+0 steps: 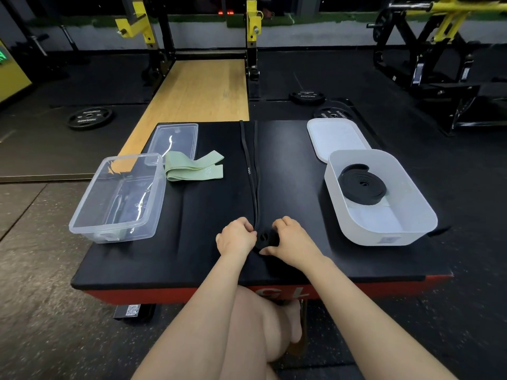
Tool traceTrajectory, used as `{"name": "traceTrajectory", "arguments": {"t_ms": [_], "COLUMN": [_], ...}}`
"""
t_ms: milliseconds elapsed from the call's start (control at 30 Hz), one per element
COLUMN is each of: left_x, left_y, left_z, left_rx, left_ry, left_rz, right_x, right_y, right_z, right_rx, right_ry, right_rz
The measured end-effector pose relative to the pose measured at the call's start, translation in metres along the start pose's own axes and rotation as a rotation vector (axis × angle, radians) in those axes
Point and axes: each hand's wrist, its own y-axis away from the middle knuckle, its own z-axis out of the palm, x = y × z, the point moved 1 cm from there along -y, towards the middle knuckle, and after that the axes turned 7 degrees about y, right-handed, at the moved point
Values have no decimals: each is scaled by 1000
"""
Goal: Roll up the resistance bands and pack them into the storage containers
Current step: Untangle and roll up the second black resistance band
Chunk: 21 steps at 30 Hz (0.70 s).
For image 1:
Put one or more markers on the green exit sign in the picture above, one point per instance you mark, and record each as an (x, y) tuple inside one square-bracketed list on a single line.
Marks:
[(2, 56)]

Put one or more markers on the white plastic bin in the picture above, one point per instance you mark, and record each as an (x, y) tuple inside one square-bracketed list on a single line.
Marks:
[(410, 221)]

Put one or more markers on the person's left forearm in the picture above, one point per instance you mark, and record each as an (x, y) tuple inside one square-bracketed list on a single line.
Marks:
[(190, 328)]

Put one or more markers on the black upright bar holder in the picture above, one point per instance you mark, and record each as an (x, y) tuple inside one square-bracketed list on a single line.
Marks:
[(69, 39)]

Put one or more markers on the black plyo platform red side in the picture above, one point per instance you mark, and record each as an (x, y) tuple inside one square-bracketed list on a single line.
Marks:
[(190, 249)]

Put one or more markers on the black weight plate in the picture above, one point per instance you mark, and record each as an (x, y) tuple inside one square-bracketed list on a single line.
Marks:
[(90, 118), (307, 97), (333, 113)]

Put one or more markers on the brown sandal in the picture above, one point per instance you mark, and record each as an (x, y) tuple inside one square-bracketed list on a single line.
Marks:
[(304, 344)]

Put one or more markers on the person's left leg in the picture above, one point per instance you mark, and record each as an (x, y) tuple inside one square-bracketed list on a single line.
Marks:
[(253, 332)]

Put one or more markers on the clear plastic container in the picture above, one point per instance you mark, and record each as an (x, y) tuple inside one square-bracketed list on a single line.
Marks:
[(115, 201)]

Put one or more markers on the white plastic lid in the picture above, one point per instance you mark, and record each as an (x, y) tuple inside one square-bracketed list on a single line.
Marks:
[(336, 138)]

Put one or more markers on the wide black resistance band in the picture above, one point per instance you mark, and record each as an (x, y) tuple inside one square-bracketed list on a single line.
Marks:
[(361, 185)]

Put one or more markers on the person's left hand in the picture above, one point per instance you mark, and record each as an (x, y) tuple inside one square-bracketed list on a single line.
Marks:
[(235, 239)]

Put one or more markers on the yellow black squat rack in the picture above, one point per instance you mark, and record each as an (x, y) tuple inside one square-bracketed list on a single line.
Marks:
[(251, 51)]

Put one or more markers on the clear plastic lid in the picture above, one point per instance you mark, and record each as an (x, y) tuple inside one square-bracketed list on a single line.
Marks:
[(172, 140)]

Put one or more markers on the wooden lifting platform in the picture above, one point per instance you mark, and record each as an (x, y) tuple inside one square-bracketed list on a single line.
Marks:
[(194, 94)]

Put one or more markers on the yellow black exercise machine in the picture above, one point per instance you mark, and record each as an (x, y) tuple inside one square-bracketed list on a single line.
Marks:
[(427, 55)]

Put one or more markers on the person's right hand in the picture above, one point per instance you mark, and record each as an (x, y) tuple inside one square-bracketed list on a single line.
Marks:
[(295, 245)]

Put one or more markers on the thin black resistance band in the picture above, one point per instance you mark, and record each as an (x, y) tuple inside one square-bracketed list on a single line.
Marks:
[(248, 170)]

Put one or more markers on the person's right forearm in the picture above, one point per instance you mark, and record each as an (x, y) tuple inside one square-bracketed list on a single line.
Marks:
[(376, 324)]

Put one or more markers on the light green resistance band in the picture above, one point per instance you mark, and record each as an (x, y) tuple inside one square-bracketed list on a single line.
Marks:
[(184, 161), (107, 236), (192, 175)]

